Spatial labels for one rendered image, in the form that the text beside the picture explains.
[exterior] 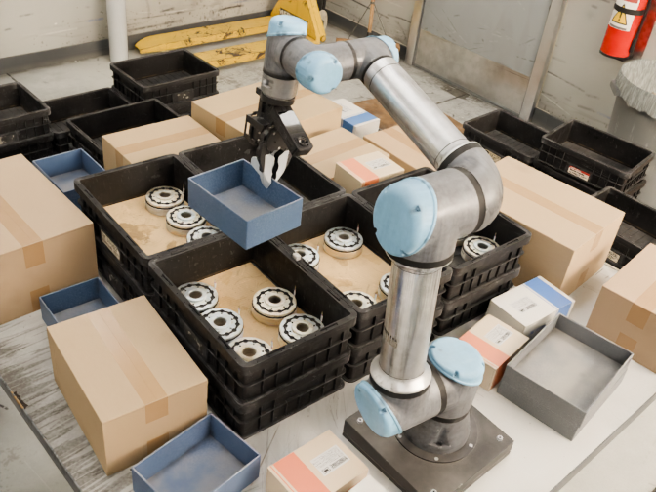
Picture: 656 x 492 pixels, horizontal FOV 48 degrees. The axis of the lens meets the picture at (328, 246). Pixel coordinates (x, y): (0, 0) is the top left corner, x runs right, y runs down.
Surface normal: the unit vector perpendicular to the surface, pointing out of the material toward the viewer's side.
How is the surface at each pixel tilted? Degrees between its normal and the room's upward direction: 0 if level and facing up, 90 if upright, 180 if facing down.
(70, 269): 90
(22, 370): 0
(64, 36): 90
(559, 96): 90
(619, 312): 90
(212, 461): 0
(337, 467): 0
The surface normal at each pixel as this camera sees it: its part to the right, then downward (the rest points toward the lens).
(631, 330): -0.69, 0.36
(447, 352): 0.23, -0.79
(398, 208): -0.83, 0.17
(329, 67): 0.53, 0.54
